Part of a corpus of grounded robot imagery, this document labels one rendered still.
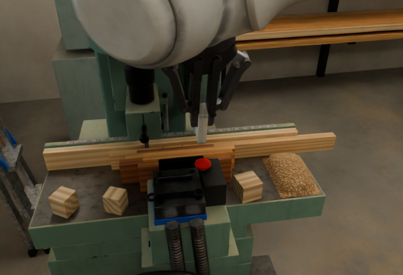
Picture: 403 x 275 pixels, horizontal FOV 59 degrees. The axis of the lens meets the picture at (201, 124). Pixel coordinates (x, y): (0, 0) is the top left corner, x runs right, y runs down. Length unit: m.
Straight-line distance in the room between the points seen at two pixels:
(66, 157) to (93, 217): 0.18
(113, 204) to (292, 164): 0.39
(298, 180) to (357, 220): 1.34
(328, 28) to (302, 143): 2.19
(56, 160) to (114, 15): 0.69
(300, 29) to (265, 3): 2.70
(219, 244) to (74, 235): 0.29
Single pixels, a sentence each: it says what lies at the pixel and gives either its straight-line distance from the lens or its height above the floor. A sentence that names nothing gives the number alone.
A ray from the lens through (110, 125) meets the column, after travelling 1.01.
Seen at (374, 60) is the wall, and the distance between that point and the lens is 4.02.
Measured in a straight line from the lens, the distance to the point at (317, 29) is 2.98.
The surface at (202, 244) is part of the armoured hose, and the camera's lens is 0.64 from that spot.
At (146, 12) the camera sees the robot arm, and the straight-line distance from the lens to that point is 0.19.
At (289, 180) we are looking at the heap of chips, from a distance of 0.78.
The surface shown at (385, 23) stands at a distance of 3.33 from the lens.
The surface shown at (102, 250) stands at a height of 0.82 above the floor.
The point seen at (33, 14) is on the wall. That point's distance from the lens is 3.11.
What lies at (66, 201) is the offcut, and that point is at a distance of 0.74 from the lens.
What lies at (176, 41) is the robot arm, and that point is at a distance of 0.20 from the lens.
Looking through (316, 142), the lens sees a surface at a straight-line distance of 0.91.
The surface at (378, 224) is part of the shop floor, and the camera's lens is 2.14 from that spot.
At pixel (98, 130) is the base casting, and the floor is 0.80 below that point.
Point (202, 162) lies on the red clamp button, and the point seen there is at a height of 1.02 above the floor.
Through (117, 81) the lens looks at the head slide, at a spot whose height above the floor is 1.08.
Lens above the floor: 1.42
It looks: 32 degrees down
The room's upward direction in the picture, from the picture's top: straight up
